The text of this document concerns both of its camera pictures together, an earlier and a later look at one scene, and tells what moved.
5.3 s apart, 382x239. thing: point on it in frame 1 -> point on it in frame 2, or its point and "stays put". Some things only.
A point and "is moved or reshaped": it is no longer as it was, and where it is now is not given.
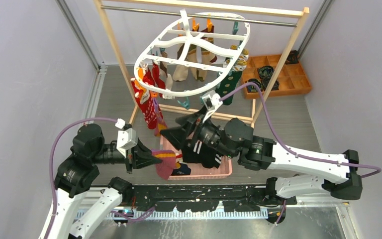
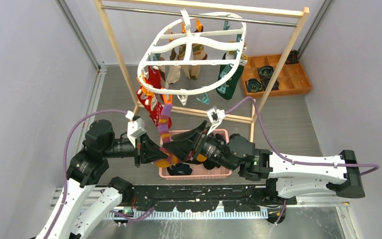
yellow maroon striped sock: (160, 124) is moved or reshaped
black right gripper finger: (178, 136) -> (180, 149)
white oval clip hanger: (197, 55) stays put
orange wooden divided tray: (262, 68) stays put
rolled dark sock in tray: (265, 72) stays put
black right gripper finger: (192, 119) -> (192, 135)
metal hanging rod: (241, 19) stays put
